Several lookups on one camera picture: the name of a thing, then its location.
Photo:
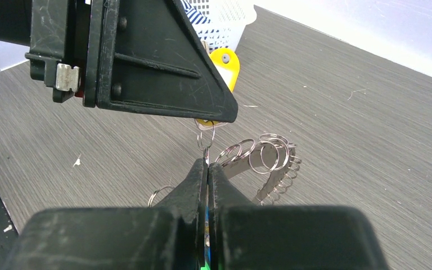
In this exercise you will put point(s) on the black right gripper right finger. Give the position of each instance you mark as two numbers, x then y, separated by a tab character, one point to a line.
246	236

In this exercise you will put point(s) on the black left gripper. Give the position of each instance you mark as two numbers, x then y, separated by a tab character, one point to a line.
151	59

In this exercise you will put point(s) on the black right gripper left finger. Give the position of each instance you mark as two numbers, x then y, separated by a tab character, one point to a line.
169	235

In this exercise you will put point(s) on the yellow key tag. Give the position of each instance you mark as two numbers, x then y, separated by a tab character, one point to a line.
228	65

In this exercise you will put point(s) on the large metal keyring with rings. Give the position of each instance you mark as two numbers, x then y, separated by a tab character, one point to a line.
271	155

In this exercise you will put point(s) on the blue white striped cloth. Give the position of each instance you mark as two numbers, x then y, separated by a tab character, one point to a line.
196	17

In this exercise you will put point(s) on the white perforated plastic basket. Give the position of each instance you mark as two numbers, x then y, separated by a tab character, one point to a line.
228	20

